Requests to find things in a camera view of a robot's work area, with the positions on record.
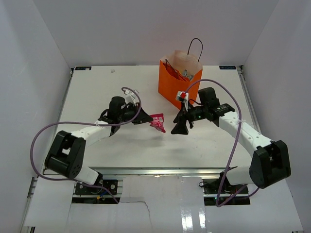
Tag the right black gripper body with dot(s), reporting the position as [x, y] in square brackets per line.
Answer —
[193, 114]

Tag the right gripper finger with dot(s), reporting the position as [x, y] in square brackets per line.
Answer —
[179, 115]
[180, 128]

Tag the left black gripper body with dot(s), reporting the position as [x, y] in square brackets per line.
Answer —
[129, 113]

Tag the pink candy packet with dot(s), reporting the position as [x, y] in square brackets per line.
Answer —
[158, 122]

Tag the silver blue wrapper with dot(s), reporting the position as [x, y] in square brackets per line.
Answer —
[186, 76]

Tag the orange chips bag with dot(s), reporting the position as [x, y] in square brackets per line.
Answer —
[173, 72]

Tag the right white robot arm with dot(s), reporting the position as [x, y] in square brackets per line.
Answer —
[270, 159]

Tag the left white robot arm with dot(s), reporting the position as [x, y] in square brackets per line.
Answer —
[66, 154]

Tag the orange paper bag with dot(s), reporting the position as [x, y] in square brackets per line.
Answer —
[180, 60]

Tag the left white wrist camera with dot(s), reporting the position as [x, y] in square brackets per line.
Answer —
[130, 97]

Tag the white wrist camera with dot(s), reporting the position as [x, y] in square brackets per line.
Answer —
[130, 97]
[182, 96]

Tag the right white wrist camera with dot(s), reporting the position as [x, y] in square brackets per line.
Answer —
[182, 96]

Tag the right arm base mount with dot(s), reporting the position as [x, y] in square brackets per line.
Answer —
[210, 190]

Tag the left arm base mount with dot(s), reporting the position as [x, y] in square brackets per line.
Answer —
[88, 195]

